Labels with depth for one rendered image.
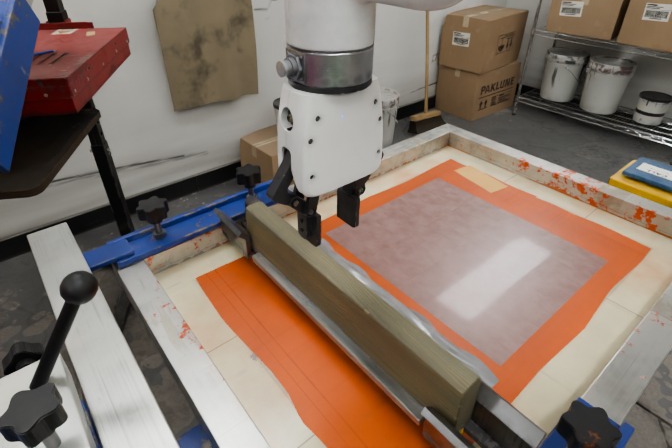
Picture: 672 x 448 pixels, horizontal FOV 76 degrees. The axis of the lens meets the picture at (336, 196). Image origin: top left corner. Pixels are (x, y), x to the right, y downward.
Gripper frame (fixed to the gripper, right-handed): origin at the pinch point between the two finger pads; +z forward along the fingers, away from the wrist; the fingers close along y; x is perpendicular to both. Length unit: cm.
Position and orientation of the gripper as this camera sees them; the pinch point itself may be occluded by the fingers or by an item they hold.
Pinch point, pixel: (329, 216)
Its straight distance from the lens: 46.8
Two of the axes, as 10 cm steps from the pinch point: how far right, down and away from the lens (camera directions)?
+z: -0.1, 8.4, 5.4
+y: 7.7, -3.4, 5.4
